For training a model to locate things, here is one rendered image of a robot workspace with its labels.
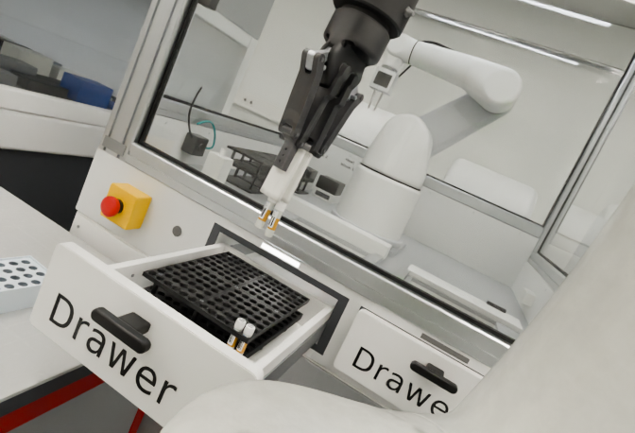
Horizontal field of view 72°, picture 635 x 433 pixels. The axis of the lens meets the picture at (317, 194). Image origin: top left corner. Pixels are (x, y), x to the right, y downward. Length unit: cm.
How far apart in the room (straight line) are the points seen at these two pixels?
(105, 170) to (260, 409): 84
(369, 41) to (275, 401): 40
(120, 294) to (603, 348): 45
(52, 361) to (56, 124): 84
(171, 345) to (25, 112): 95
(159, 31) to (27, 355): 62
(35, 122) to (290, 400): 120
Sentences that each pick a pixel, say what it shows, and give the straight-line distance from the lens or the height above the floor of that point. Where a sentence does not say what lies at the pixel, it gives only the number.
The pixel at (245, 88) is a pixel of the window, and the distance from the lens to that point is 86.
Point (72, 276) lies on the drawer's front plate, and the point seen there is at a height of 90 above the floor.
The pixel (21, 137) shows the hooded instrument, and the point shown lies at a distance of 136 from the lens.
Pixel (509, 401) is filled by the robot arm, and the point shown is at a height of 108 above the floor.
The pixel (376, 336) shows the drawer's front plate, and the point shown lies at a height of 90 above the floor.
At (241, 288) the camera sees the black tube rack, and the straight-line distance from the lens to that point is 69.
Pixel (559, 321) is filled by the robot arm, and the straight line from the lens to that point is 27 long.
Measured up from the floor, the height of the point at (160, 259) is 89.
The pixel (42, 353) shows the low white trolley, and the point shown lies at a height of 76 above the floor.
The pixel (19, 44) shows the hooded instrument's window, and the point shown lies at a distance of 130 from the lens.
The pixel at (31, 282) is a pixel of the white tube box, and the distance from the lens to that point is 79.
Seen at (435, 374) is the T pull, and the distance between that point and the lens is 72.
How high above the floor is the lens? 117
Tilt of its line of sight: 8 degrees down
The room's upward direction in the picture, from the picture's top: 24 degrees clockwise
